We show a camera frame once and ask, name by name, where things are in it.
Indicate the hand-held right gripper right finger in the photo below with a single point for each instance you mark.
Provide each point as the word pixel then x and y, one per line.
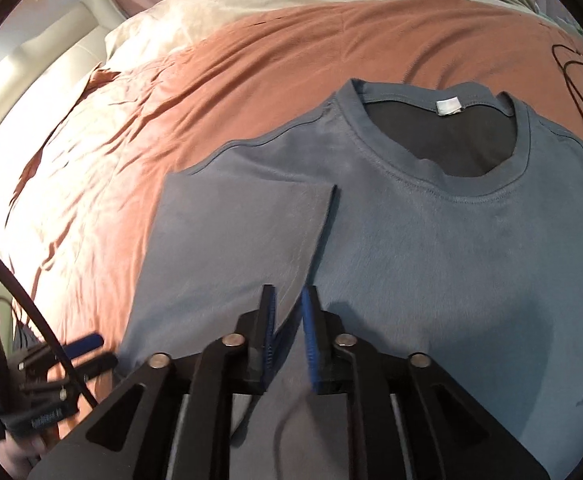
pixel 311 345

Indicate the cream upholstered headboard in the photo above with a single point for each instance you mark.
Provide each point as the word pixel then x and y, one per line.
pixel 36 60

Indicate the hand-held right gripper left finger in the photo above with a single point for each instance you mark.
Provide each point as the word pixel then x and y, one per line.
pixel 270 340

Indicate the orange blanket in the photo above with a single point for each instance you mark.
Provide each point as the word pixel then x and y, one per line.
pixel 196 110

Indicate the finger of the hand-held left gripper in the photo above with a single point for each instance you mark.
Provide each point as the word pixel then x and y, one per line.
pixel 96 365
pixel 86 344

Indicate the person's left hand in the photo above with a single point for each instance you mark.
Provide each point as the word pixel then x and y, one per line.
pixel 19 455

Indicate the grey t-shirt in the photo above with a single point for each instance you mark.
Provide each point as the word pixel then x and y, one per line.
pixel 421 260

